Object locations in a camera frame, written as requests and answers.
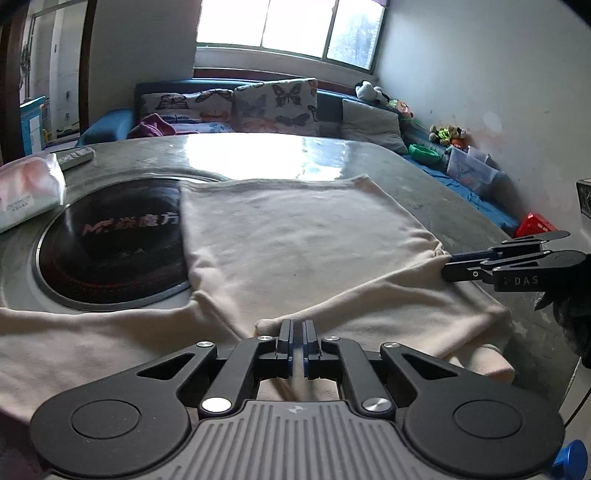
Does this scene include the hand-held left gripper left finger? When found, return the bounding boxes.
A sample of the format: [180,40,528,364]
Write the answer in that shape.
[137,318,295,415]

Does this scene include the panda plush toy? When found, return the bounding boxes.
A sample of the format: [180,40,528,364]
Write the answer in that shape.
[355,80,394,105]

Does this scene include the small plush toys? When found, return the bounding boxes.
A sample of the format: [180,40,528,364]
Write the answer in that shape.
[428,124,468,147]

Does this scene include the purple cloth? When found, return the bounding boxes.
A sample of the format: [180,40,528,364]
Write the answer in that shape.
[128,113,180,138]

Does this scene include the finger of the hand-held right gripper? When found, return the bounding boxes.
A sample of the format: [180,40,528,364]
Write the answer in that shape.
[449,230,572,265]
[441,250,588,283]

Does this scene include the white tissue pack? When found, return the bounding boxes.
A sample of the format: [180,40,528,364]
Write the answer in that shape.
[0,153,66,234]

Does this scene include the blue sofa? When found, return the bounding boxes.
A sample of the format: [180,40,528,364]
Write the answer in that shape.
[76,76,522,237]

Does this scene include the square butterfly print cushion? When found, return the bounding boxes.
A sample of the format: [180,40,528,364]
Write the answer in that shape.
[232,78,320,137]

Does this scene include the grey remote control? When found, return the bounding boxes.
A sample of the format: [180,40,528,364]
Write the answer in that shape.
[49,147,96,171]

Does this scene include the grey cushion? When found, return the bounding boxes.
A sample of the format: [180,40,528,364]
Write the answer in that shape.
[341,99,410,156]

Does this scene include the round black induction cooktop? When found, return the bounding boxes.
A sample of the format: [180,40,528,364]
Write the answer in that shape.
[34,177,232,311]

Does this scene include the beige cloth garment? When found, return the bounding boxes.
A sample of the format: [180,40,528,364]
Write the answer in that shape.
[0,174,516,430]

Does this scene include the clear plastic storage box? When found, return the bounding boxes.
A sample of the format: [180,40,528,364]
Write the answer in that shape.
[444,146,500,198]

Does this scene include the wide butterfly print cushion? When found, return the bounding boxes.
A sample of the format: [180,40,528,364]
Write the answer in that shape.
[137,89,236,136]

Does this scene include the green bowl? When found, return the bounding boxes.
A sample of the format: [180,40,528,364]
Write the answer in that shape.
[408,143,440,163]

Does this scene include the red box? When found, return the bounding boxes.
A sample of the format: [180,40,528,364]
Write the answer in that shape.
[514,212,558,239]

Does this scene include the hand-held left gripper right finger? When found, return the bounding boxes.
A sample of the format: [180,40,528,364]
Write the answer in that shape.
[302,318,463,415]

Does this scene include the window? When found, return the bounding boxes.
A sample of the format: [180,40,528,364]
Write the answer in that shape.
[196,0,387,72]

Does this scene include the person's right hand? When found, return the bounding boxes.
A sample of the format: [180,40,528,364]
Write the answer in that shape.
[533,277,591,367]

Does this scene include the blue cardboard box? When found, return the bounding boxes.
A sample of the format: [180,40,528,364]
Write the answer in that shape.
[19,95,47,156]

